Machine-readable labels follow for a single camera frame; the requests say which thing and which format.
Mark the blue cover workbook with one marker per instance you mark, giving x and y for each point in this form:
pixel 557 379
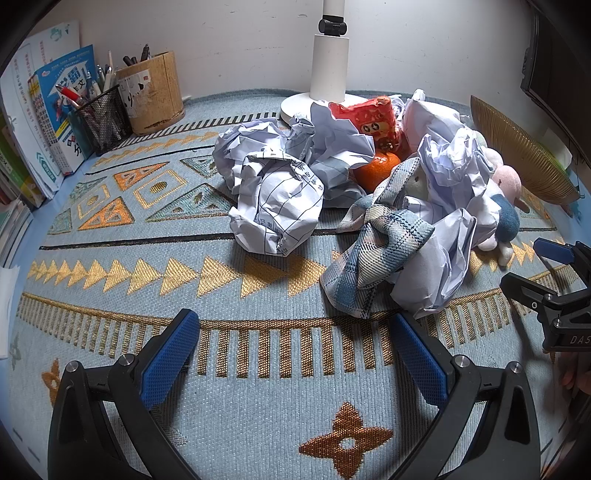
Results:
pixel 55 129

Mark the black mesh pen holder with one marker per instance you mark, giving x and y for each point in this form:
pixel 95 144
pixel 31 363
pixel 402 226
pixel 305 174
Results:
pixel 101 124

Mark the person's right hand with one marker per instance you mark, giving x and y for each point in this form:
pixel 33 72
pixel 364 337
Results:
pixel 575 383

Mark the mandarin orange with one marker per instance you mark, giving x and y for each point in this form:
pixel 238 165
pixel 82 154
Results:
pixel 376 173

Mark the white desk lamp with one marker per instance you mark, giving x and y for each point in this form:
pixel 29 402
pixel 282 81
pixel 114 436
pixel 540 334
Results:
pixel 330 64

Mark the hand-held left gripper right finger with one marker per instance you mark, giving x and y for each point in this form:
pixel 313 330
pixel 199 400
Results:
pixel 422 364

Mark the large white paper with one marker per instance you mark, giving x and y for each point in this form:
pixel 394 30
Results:
pixel 443 272

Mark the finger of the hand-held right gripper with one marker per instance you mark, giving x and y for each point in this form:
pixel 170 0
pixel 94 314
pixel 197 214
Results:
pixel 524 287
pixel 554 250

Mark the lined paper ball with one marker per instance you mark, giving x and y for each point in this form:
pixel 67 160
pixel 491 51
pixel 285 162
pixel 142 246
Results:
pixel 277 203

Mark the white paper sheet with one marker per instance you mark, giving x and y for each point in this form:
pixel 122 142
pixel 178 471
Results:
pixel 8 314

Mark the plaid fabric bunny toy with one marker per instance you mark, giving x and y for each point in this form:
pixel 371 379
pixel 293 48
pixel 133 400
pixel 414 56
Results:
pixel 383 240

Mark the amber ribbed glass bowl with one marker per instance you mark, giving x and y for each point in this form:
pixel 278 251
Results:
pixel 521 147

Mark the red snack packet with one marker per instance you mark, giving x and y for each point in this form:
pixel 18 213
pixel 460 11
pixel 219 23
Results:
pixel 374 120

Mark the stack of books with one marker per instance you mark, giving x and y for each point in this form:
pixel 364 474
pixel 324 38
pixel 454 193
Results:
pixel 14 194

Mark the black monitor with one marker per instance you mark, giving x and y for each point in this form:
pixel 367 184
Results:
pixel 554 69

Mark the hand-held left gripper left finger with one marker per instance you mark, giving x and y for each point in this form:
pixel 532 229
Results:
pixel 168 355

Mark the red white pen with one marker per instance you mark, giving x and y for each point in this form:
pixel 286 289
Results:
pixel 69 94

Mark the pastel plush toy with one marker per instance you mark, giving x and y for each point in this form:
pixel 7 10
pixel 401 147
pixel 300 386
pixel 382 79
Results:
pixel 505 180

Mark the bamboo pen holder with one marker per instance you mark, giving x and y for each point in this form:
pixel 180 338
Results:
pixel 157 92

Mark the blue patterned woven mat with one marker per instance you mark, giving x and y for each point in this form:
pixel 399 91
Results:
pixel 277 415

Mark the green tissue pack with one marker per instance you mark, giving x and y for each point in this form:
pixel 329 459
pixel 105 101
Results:
pixel 561 154

